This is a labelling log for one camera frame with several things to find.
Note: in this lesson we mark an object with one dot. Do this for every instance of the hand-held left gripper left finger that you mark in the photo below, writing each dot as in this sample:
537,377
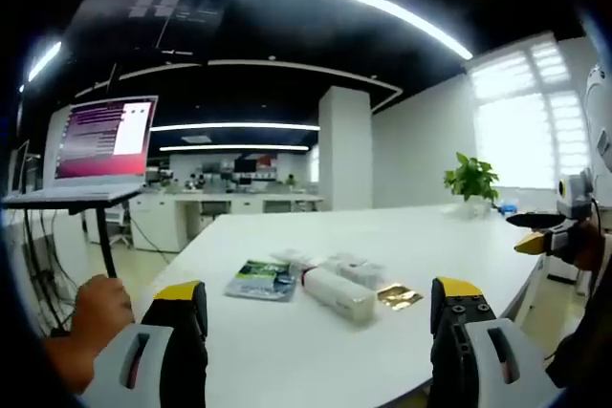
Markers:
143,365

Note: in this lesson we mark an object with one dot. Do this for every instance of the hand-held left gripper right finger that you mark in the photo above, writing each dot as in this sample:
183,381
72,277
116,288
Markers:
483,360

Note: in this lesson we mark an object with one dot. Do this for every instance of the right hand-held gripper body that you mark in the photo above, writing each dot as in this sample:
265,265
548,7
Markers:
578,195

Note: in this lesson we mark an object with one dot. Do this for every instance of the gold skincare sachet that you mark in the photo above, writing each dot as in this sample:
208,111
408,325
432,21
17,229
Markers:
399,298

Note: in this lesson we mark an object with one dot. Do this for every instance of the green printed skincare sachet pack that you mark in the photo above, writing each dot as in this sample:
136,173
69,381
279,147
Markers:
260,280

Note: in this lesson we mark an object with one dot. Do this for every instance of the clear skincare product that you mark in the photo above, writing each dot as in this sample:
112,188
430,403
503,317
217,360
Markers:
358,267

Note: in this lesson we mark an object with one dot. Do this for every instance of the white skincare bottle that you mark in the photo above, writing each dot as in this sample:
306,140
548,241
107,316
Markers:
337,295

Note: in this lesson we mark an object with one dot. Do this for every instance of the clear plastic skincare packet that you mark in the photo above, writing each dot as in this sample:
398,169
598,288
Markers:
289,256

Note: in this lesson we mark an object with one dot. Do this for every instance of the person's right hand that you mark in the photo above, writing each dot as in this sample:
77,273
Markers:
588,250

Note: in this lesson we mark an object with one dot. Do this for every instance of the person's left hand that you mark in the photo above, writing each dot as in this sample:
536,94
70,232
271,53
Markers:
102,305

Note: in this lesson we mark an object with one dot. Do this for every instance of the blue object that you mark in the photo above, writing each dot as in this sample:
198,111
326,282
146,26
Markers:
507,208

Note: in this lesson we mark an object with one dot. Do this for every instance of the white cabinet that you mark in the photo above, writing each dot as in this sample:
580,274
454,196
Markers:
564,269

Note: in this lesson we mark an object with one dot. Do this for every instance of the green potted plant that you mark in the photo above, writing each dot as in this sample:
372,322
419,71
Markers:
471,181

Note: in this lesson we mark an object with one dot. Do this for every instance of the white rounded device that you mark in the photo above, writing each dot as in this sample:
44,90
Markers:
601,112

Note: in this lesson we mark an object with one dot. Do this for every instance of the window blinds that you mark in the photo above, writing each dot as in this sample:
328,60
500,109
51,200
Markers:
521,116

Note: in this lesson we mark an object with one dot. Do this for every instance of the black laptop stand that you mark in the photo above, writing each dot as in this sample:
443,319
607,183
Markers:
102,236

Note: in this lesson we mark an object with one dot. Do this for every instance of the grey office chair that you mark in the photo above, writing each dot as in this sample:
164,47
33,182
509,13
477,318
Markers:
118,226

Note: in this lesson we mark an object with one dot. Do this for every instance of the white lab counter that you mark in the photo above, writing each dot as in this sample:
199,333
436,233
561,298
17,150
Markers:
225,212

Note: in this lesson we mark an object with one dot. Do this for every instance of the open silver laptop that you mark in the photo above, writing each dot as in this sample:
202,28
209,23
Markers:
102,145

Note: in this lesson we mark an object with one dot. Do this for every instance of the side monitor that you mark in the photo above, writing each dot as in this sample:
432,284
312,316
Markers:
20,166

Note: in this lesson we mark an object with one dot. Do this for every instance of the long ceiling light strip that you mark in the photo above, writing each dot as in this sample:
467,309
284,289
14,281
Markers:
363,4

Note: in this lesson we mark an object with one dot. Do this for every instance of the short ceiling light strip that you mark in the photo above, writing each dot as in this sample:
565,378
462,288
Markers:
44,61

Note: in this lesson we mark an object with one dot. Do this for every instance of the dark hanging ceiling screen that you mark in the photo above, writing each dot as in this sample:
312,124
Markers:
153,11

